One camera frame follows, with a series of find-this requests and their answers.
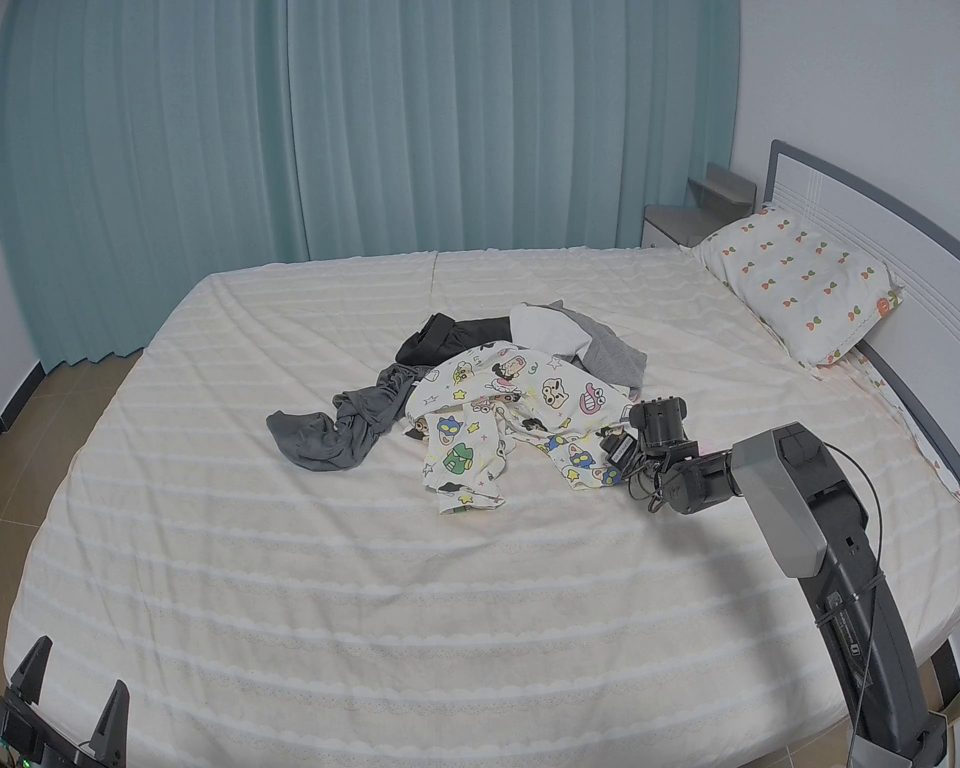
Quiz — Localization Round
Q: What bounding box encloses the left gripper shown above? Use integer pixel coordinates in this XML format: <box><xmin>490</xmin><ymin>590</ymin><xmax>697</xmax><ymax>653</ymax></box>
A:
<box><xmin>0</xmin><ymin>635</ymin><xmax>131</xmax><ymax>768</ymax></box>

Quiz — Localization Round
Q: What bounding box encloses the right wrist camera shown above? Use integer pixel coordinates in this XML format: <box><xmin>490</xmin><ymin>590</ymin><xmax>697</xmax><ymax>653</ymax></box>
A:
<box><xmin>600</xmin><ymin>429</ymin><xmax>640</xmax><ymax>485</ymax></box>

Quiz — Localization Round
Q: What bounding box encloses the white printed pillow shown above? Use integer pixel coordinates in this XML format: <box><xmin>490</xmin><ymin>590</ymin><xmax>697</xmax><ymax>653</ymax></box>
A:
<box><xmin>691</xmin><ymin>206</ymin><xmax>905</xmax><ymax>369</ymax></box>

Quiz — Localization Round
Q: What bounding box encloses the white printed pyjama top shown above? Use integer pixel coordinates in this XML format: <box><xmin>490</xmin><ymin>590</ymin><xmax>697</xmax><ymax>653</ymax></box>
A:
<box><xmin>405</xmin><ymin>339</ymin><xmax>639</xmax><ymax>517</ymax></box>

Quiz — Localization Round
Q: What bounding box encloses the grey bedside table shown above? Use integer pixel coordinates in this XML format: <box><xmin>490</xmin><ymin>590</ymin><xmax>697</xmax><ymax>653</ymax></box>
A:
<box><xmin>642</xmin><ymin>162</ymin><xmax>757</xmax><ymax>250</ymax></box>

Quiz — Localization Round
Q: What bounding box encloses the black garment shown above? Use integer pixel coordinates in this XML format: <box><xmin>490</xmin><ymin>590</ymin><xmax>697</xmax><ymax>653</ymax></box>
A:
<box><xmin>395</xmin><ymin>313</ymin><xmax>515</xmax><ymax>370</ymax></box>

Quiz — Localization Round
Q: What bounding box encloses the dark grey garment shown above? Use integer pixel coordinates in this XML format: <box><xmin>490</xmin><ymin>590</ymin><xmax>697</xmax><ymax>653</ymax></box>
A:
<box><xmin>266</xmin><ymin>363</ymin><xmax>429</xmax><ymax>474</ymax></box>

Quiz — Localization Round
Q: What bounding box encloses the white and grey garment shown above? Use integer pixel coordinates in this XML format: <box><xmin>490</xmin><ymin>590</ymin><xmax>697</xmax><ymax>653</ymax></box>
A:
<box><xmin>510</xmin><ymin>300</ymin><xmax>650</xmax><ymax>402</ymax></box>

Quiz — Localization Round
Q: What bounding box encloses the black cable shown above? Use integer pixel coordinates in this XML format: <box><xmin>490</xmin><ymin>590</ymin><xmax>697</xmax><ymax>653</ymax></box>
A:
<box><xmin>821</xmin><ymin>441</ymin><xmax>886</xmax><ymax>624</ymax></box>

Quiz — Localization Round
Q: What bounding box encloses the bed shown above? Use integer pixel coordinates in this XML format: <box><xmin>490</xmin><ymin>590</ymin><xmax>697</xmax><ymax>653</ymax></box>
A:
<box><xmin>11</xmin><ymin>138</ymin><xmax>960</xmax><ymax>768</ymax></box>

